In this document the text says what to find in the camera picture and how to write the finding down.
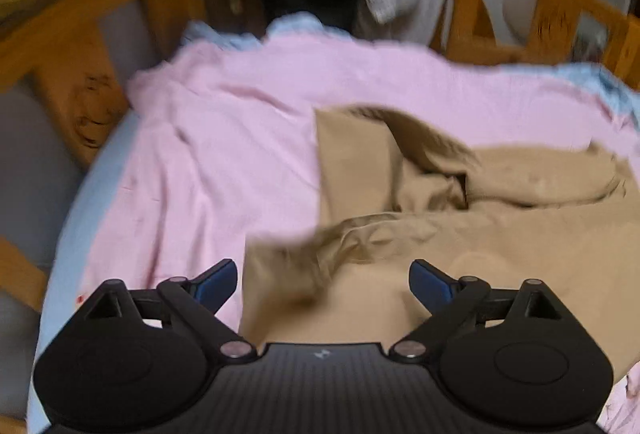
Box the wooden bed frame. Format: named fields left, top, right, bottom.
left=0, top=0, right=640, bottom=434

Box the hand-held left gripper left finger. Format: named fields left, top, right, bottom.
left=75, top=259, right=258, bottom=362

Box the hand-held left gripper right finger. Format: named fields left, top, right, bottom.
left=389, top=260, right=568, bottom=362

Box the tan hooded jacket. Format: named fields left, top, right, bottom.
left=239, top=106, right=640, bottom=385

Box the pink bed sheet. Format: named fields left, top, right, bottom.
left=80, top=36, right=640, bottom=434

